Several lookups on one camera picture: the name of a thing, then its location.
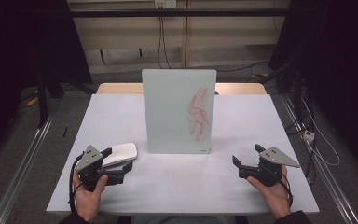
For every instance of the frosted glass whiteboard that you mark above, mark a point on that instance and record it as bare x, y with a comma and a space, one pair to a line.
171, 112

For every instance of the person's left hand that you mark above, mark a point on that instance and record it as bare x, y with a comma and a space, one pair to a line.
88, 199

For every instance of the person's right hand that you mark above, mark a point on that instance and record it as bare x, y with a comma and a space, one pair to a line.
272, 194

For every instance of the black metal stand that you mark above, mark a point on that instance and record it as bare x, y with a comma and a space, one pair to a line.
43, 99
296, 93

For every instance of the aluminium floor rail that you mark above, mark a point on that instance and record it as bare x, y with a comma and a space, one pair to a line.
21, 174
323, 174

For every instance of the small black floor object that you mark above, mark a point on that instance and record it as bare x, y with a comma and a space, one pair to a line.
64, 132

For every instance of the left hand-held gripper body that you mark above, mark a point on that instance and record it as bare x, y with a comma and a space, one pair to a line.
89, 158

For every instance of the wooden table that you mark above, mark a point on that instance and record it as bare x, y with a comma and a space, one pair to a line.
118, 88

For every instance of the white wall outlet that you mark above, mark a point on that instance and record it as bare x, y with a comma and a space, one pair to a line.
165, 3

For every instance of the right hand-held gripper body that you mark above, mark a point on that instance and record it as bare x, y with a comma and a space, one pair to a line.
267, 169

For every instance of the white board eraser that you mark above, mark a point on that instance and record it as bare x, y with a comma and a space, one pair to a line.
121, 154

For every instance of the black horizontal bar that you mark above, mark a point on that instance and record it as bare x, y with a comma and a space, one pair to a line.
180, 12

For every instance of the white table cover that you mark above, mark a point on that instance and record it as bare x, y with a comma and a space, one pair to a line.
180, 183

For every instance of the white power strip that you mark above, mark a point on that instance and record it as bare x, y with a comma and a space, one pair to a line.
308, 135

